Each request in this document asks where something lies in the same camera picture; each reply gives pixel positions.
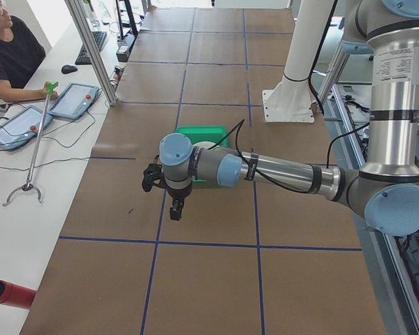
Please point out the green plastic tray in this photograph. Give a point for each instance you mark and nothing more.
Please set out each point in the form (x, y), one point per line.
(209, 134)

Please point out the blue teach pendant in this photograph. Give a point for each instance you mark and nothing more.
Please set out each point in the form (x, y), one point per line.
(74, 101)
(21, 128)

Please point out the person in black shirt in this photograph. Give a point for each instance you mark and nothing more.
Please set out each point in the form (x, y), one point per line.
(20, 56)

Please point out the white round plate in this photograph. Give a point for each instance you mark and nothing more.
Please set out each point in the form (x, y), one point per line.
(205, 144)

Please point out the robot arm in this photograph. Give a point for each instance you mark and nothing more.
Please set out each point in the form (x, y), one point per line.
(385, 190)

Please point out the red cylinder tube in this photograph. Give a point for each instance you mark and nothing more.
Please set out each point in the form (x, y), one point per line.
(16, 295)

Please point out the aluminium frame post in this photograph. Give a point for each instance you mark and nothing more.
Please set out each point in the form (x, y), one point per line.
(78, 14)

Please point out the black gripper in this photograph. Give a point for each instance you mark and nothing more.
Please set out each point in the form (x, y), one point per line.
(177, 195)

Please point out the near blue teach pendant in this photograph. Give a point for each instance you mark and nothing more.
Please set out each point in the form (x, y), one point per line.
(21, 128)

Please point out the brown paper table cover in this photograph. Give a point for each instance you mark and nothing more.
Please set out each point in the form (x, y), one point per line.
(254, 259)

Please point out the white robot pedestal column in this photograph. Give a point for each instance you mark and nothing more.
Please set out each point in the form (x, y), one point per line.
(290, 100)

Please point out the far blue teach pendant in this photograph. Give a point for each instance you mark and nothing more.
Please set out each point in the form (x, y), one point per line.
(74, 101)

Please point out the black computer mouse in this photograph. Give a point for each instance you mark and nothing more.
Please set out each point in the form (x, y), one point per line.
(67, 69)

